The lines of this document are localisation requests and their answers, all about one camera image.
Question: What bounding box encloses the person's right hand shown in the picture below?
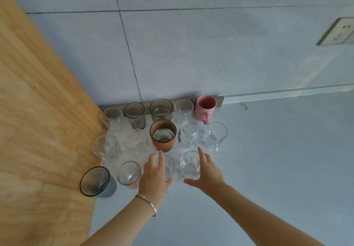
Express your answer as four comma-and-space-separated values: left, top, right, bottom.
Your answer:
183, 147, 228, 196

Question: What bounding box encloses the person's left hand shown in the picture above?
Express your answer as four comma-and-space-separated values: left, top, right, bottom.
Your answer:
138, 151, 174, 203

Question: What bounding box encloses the clear drinking glass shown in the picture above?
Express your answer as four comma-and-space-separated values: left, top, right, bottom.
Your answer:
154, 155, 175, 182

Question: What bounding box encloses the person's left forearm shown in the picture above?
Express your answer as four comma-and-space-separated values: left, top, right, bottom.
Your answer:
80, 196, 164, 246

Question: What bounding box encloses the person's right forearm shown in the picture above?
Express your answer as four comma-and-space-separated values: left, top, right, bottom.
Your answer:
211, 184, 327, 246

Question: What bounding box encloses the clear short tumbler glass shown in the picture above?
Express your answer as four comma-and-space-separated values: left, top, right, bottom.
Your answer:
180, 151, 201, 179

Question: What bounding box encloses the white tray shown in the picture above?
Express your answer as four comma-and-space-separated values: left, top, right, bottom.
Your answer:
100, 115, 212, 184

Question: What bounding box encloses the glass with orange sleeve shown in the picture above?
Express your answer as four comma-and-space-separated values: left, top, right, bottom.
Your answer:
150, 120, 177, 153

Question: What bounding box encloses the clear glass with pink base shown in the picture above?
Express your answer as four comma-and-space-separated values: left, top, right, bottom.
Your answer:
116, 161, 142, 189

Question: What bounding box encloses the clear glass jar mug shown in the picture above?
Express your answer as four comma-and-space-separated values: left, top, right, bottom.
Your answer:
178, 121, 199, 150

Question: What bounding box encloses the clear faceted glass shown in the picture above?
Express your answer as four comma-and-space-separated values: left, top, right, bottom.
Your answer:
203, 122, 228, 152

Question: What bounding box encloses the clear round glass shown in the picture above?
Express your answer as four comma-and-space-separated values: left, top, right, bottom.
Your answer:
123, 129, 148, 155

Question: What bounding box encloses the dark grey ribbed glass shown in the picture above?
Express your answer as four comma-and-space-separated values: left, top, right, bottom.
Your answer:
80, 166, 117, 198

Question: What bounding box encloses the clear small glass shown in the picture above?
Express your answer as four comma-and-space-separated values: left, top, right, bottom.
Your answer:
174, 99, 194, 122

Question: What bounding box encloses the clear wide bowl glass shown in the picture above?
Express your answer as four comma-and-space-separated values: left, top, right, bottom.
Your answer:
92, 134, 122, 159

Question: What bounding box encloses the smoky grey wide glass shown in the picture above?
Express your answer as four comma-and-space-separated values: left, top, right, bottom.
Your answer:
149, 99, 173, 122

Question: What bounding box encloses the grey ribbed tall glass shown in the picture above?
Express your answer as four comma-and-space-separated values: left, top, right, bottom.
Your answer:
124, 102, 146, 130

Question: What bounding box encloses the pink ceramic mug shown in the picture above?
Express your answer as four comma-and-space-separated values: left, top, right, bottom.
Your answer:
196, 95, 217, 125

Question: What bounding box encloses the clear tall flared glass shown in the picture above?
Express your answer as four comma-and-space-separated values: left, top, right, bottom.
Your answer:
101, 107, 123, 133

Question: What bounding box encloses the wooden cabinet panel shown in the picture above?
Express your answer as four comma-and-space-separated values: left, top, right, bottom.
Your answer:
0, 0, 111, 246

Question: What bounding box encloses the silver bracelet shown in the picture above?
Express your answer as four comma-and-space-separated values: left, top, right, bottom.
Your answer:
135, 194, 157, 217

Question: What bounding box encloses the white wall socket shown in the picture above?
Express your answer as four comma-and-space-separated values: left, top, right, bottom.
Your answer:
317, 17, 354, 46

